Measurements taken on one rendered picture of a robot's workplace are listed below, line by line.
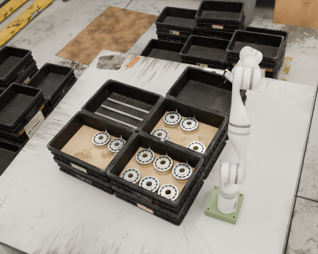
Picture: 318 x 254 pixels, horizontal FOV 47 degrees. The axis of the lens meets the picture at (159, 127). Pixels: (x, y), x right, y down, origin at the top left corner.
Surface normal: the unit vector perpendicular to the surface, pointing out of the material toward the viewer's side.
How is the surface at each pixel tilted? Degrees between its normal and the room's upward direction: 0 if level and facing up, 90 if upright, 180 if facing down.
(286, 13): 73
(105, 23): 0
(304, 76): 0
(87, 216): 0
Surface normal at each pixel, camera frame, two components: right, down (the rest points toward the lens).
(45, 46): -0.11, -0.66
